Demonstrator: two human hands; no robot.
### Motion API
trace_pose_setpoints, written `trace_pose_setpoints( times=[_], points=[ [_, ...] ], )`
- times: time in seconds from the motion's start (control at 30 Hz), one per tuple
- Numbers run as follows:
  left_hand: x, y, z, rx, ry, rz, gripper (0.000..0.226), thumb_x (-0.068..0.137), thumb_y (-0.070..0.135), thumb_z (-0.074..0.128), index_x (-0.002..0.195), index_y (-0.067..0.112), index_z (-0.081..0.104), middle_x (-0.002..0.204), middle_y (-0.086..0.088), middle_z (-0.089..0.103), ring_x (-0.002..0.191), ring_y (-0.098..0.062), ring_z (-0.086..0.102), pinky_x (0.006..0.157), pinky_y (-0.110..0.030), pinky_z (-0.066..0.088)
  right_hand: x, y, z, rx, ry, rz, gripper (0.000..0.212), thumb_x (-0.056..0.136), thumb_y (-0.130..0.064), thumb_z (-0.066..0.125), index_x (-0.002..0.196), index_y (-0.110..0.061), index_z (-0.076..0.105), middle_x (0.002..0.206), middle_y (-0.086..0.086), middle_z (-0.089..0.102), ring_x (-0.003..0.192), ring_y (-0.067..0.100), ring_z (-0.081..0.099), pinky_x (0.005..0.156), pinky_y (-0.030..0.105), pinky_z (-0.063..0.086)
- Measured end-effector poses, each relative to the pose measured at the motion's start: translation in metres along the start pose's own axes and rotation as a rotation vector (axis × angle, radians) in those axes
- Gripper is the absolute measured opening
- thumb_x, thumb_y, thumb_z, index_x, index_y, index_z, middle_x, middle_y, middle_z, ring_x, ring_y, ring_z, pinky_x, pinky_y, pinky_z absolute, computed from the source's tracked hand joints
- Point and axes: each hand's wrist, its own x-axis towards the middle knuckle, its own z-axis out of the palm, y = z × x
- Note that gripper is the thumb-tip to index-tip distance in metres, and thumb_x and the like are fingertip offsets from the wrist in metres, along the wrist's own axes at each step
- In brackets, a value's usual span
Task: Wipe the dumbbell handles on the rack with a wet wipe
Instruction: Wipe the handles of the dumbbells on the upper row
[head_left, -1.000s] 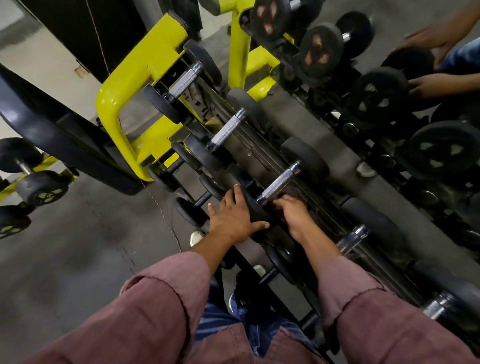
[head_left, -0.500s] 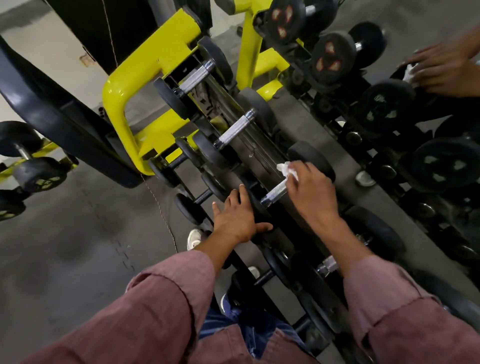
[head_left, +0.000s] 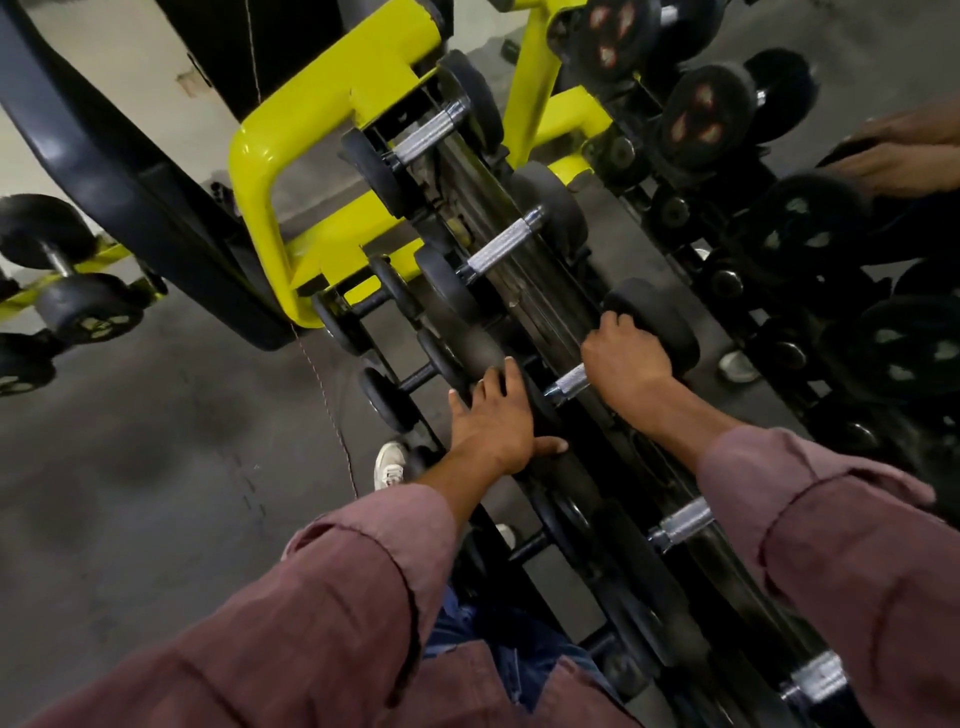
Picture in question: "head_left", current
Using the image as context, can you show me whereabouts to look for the black dumbbell pale logo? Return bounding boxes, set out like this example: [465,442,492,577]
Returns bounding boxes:
[0,193,145,346]
[0,329,69,399]

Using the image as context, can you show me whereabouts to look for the small white round object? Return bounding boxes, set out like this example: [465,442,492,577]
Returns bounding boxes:
[717,350,763,385]

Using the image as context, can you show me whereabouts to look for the person's left forearm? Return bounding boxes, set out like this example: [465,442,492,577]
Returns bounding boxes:
[22,449,511,728]

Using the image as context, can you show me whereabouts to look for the black yellow dumbbell rack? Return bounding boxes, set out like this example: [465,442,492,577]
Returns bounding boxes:
[228,0,879,728]

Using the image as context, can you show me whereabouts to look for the person's right hand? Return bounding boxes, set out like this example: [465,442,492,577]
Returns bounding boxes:
[581,311,675,415]

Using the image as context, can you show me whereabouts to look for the person's right forearm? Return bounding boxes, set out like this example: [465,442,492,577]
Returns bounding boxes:
[622,374,960,728]

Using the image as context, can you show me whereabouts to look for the person's white shoe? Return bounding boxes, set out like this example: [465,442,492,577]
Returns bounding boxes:
[372,440,410,493]

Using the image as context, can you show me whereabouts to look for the person's blue jeans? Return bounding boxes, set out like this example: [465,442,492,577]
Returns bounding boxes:
[423,584,624,714]

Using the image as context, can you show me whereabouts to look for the black wall panel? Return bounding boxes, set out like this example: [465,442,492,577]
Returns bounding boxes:
[153,0,346,121]

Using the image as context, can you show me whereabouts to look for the row of black rubber dumbbells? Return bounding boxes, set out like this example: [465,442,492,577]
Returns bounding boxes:
[339,48,590,324]

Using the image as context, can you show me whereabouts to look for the black dumbbell chrome handle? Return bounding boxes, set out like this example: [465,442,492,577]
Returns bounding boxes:
[524,278,701,421]
[596,494,718,601]
[776,648,875,728]

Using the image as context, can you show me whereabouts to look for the row of ribbed plate dumbbells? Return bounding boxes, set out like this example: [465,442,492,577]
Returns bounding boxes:
[311,254,676,703]

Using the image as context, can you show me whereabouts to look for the person's left hand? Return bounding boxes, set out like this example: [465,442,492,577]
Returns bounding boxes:
[448,358,569,475]

